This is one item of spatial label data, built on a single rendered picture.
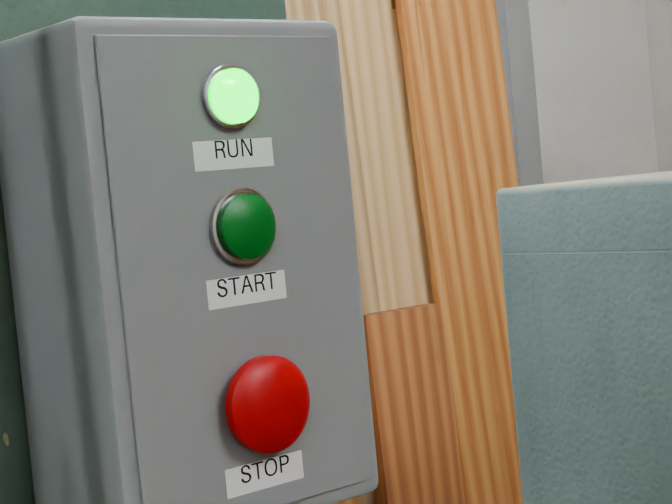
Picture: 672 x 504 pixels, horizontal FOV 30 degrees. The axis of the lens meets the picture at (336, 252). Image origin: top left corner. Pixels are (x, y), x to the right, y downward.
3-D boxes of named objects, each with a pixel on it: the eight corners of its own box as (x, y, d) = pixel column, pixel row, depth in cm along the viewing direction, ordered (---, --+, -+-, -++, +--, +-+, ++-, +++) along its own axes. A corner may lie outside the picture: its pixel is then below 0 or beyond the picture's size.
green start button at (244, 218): (213, 269, 38) (205, 190, 38) (275, 261, 40) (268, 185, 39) (225, 269, 38) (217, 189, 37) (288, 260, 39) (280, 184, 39)
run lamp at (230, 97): (205, 131, 38) (198, 64, 38) (257, 128, 39) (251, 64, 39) (216, 129, 37) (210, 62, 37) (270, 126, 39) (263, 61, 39)
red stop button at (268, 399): (223, 460, 38) (214, 362, 38) (300, 440, 40) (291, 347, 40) (243, 464, 37) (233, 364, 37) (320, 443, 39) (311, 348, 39)
